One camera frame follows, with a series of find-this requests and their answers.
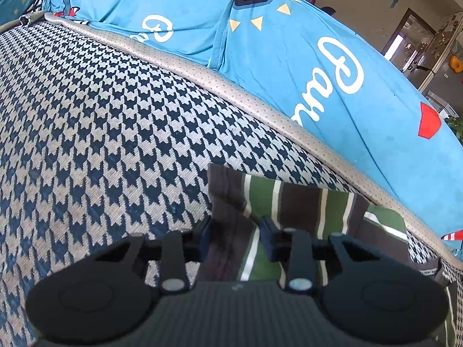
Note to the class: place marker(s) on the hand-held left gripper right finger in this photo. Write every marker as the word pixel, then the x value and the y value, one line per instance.
pixel 268 239

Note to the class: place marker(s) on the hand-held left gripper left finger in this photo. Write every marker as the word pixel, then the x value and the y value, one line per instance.
pixel 205 238

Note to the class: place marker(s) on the green brown striped t-shirt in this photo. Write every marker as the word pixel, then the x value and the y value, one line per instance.
pixel 235 202

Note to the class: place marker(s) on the houndstooth sofa seat cover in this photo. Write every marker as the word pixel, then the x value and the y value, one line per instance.
pixel 90 133

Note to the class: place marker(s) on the blue printed sofa backrest cover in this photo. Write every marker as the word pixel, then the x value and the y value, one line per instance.
pixel 289 79

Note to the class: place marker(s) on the white storage box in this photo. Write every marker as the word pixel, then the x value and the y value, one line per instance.
pixel 439 103

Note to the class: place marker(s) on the leafy potted plant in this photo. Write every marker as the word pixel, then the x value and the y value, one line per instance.
pixel 456 124

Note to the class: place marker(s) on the silver refrigerator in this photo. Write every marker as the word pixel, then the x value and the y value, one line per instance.
pixel 439 50

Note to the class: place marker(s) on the wooden door frame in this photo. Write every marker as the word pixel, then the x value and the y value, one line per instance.
pixel 407 39

